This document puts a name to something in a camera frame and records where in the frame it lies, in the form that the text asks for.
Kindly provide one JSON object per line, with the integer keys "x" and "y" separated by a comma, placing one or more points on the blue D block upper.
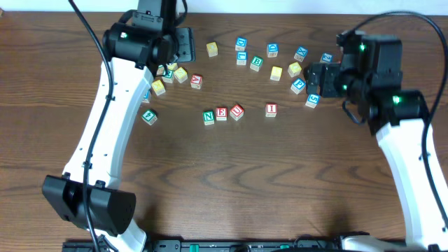
{"x": 240, "y": 44}

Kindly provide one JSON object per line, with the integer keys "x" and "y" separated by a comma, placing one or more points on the blue d block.
{"x": 240, "y": 44}
{"x": 272, "y": 49}

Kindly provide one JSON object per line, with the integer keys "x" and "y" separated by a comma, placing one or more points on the blue P block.
{"x": 297, "y": 86}

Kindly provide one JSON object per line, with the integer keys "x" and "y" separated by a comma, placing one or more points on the red A block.
{"x": 196, "y": 81}

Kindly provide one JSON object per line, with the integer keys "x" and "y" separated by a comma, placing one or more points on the blue L block left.
{"x": 147, "y": 97}

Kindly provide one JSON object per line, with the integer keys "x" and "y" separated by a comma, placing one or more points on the blue L block centre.
{"x": 242, "y": 57}

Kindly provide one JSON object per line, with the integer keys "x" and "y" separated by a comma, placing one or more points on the blue D block right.
{"x": 272, "y": 49}

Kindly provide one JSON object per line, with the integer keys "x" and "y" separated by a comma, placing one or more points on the green J block left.
{"x": 160, "y": 70}

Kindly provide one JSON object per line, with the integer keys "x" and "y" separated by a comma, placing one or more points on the yellow block beside R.
{"x": 181, "y": 75}

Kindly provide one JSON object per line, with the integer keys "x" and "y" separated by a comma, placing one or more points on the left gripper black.
{"x": 187, "y": 45}

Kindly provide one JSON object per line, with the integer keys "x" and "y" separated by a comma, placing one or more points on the green B block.
{"x": 256, "y": 63}

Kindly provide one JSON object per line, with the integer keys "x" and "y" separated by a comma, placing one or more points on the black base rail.
{"x": 238, "y": 245}

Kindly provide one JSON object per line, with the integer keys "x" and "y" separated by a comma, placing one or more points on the green R block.
{"x": 168, "y": 76}

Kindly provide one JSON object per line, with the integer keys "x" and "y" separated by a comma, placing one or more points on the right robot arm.
{"x": 396, "y": 119}

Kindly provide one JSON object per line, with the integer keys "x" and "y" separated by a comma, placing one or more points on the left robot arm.
{"x": 87, "y": 193}

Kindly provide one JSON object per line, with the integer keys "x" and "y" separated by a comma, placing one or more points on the red I block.
{"x": 271, "y": 110}

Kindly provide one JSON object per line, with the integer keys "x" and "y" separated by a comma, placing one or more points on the blue X block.
{"x": 300, "y": 54}

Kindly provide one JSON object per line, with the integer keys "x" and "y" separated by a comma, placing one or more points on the yellow O block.
{"x": 212, "y": 49}

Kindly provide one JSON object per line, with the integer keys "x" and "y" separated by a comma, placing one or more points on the blue l block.
{"x": 147, "y": 97}
{"x": 242, "y": 57}

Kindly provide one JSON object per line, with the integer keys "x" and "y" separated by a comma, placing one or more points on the green 4 block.
{"x": 149, "y": 117}

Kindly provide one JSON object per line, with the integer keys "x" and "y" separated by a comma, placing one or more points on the blue Z block right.
{"x": 326, "y": 58}

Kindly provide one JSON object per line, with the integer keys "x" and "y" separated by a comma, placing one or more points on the red U block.
{"x": 236, "y": 112}

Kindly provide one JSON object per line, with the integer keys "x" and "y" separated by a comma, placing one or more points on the green N block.
{"x": 208, "y": 117}

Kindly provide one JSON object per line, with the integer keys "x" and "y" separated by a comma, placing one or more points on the red E block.
{"x": 221, "y": 113}

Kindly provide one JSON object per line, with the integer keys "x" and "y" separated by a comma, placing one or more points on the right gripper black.
{"x": 313, "y": 78}

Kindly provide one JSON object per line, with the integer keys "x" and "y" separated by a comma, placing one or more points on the blue S block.
{"x": 312, "y": 101}

